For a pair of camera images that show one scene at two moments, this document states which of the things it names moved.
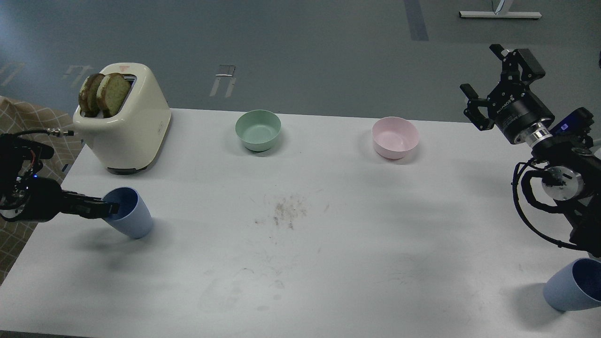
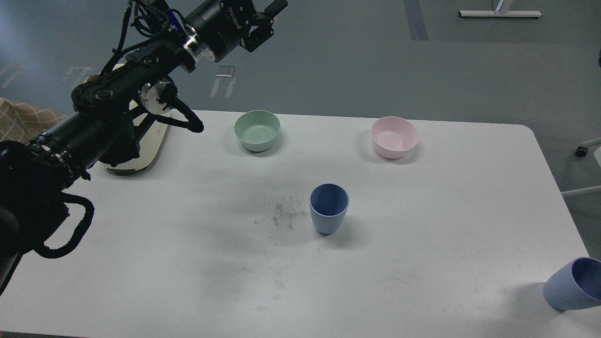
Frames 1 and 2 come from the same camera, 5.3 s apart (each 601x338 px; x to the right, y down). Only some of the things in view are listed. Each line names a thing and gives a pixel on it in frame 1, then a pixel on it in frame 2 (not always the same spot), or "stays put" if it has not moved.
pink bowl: x=392 y=136 stays put
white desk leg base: x=503 y=11 stays put
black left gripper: x=36 y=199 → x=219 y=29
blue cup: x=134 y=219 → x=328 y=203
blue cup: x=575 y=286 stays put
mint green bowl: x=258 y=129 stays put
